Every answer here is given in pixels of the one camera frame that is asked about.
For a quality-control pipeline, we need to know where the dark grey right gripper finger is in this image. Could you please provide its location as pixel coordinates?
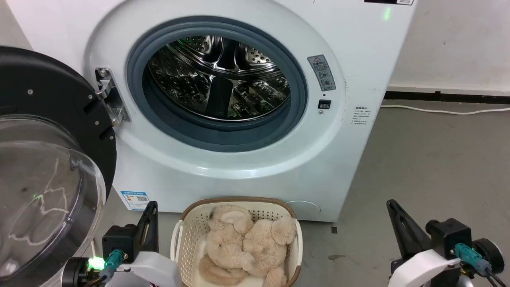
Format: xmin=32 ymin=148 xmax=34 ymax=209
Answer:
xmin=386 ymin=199 xmax=434 ymax=260

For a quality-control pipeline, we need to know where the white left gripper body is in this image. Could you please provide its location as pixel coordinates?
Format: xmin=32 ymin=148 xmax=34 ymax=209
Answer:
xmin=62 ymin=250 xmax=182 ymax=287

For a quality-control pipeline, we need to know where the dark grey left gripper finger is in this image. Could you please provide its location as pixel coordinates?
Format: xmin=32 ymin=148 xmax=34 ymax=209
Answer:
xmin=135 ymin=201 xmax=159 ymax=256

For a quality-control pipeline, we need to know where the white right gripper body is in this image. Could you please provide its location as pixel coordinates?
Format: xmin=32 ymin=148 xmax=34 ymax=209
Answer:
xmin=388 ymin=238 xmax=505 ymax=287

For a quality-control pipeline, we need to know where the black washer door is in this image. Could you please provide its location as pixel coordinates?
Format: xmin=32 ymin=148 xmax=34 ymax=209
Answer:
xmin=0 ymin=46 xmax=118 ymax=287

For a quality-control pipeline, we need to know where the white front-load washing machine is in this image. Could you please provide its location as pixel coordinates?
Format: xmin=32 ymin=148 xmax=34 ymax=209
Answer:
xmin=6 ymin=0 xmax=418 ymax=223

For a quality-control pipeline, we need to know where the blue energy label sticker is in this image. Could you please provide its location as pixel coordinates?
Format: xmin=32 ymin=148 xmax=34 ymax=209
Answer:
xmin=120 ymin=191 xmax=150 ymax=211

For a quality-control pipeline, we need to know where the white perforated laundry basket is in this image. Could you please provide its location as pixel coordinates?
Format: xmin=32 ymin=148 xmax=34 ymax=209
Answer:
xmin=170 ymin=197 xmax=303 ymax=287

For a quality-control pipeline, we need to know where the beige plush toy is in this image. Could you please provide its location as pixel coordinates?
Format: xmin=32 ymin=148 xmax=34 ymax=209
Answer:
xmin=242 ymin=216 xmax=298 ymax=287
xmin=198 ymin=204 xmax=256 ymax=286

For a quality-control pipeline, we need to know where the round white filter cover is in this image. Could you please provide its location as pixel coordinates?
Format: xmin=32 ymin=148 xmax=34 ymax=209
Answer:
xmin=285 ymin=200 xmax=322 ymax=220

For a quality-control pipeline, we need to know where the small white text sticker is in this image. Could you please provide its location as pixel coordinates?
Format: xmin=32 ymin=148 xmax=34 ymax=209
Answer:
xmin=351 ymin=106 xmax=371 ymax=126

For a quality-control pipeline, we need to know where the metal door hinge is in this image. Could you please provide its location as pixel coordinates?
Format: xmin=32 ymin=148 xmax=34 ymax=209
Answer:
xmin=95 ymin=67 xmax=131 ymax=127

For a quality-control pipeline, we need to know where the black baseboard strip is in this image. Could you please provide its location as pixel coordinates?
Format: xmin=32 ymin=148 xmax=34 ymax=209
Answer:
xmin=384 ymin=91 xmax=510 ymax=105

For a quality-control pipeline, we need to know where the stainless steel washer drum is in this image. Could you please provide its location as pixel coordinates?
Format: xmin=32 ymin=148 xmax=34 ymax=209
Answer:
xmin=147 ymin=35 xmax=292 ymax=122

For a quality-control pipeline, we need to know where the grey rubber door gasket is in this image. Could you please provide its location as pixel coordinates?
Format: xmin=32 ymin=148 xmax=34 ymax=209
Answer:
xmin=126 ymin=16 xmax=308 ymax=153

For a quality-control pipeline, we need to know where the grey warning sticker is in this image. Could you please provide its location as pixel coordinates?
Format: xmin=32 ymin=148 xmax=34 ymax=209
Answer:
xmin=307 ymin=55 xmax=336 ymax=92

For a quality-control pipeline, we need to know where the black washer control panel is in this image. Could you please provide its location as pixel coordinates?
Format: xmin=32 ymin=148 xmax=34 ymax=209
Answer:
xmin=364 ymin=0 xmax=415 ymax=6

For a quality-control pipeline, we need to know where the teal-plug left gripper cable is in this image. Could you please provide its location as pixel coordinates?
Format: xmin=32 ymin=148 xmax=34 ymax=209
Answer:
xmin=82 ymin=249 xmax=129 ymax=287

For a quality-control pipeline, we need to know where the teal-plug gripper cable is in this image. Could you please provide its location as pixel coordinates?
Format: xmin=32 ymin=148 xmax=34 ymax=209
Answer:
xmin=82 ymin=249 xmax=129 ymax=287
xmin=454 ymin=243 xmax=510 ymax=287

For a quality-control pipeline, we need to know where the teal-plug right gripper cable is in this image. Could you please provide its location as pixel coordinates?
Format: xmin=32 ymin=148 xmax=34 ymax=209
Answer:
xmin=454 ymin=243 xmax=510 ymax=287

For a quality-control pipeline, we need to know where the white floor cable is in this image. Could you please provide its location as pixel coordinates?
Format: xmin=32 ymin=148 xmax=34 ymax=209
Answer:
xmin=380 ymin=104 xmax=510 ymax=116

